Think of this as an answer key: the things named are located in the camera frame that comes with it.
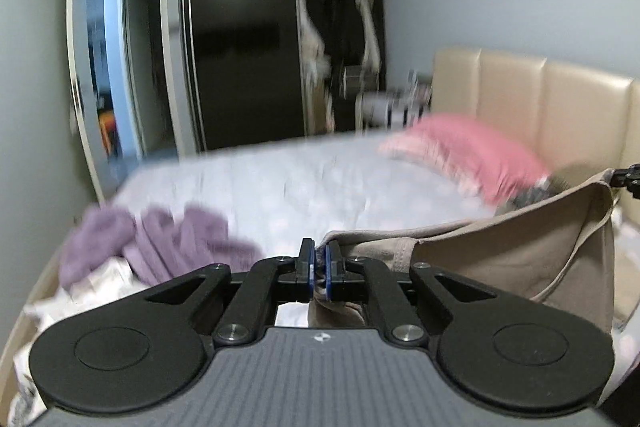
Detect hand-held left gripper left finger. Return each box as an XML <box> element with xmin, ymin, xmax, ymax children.
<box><xmin>144</xmin><ymin>237</ymin><xmax>316</xmax><ymax>349</ymax></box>

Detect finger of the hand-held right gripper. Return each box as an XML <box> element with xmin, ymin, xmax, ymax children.
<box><xmin>610</xmin><ymin>163</ymin><xmax>640</xmax><ymax>202</ymax></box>

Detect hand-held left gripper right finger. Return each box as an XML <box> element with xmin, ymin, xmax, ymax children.
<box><xmin>324</xmin><ymin>242</ymin><xmax>497</xmax><ymax>349</ymax></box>

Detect beige t-shirt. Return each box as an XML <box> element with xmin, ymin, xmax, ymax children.
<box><xmin>307</xmin><ymin>169</ymin><xmax>626</xmax><ymax>338</ymax></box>

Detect beige padded headboard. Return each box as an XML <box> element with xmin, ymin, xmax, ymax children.
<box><xmin>431</xmin><ymin>47</ymin><xmax>640</xmax><ymax>228</ymax></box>

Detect bed with dotted sheet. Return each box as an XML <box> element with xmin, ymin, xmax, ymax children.
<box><xmin>0</xmin><ymin>130</ymin><xmax>640</xmax><ymax>427</ymax></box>

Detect grey patterned cloth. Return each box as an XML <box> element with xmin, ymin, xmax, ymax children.
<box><xmin>500</xmin><ymin>174</ymin><xmax>572</xmax><ymax>211</ymax></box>

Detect purple fleece garment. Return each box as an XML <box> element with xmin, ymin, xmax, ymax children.
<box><xmin>59</xmin><ymin>204</ymin><xmax>264</xmax><ymax>288</ymax></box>

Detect pink pillow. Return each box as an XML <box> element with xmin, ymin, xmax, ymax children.
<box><xmin>379</xmin><ymin>113</ymin><xmax>552</xmax><ymax>206</ymax></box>

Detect cluttered white nightstand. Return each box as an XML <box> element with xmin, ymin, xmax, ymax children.
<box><xmin>354</xmin><ymin>69</ymin><xmax>434</xmax><ymax>134</ymax></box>

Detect grey box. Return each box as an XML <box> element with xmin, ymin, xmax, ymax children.
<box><xmin>342</xmin><ymin>65</ymin><xmax>381</xmax><ymax>98</ymax></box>

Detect white crumpled garment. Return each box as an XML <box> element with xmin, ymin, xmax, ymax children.
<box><xmin>7</xmin><ymin>254</ymin><xmax>151</xmax><ymax>427</ymax></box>

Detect white hanging garment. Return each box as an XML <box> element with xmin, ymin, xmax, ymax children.
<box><xmin>351</xmin><ymin>0</ymin><xmax>384</xmax><ymax>74</ymax></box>
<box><xmin>297</xmin><ymin>0</ymin><xmax>335</xmax><ymax>134</ymax></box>

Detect dark sliding door wardrobe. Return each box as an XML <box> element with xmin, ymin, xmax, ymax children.
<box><xmin>160</xmin><ymin>0</ymin><xmax>387</xmax><ymax>152</ymax></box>

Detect white room door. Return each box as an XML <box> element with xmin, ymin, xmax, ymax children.
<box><xmin>66</xmin><ymin>0</ymin><xmax>110</xmax><ymax>204</ymax></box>

